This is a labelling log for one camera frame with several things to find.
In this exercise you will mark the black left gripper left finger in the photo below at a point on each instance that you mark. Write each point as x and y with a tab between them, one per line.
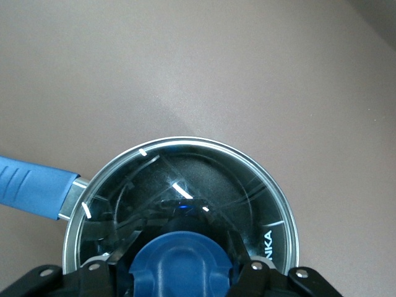
46	284

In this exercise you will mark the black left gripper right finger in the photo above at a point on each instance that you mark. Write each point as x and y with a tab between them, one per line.
278	284

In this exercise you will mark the glass lid with blue knob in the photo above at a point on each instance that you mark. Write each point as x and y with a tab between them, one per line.
182	266

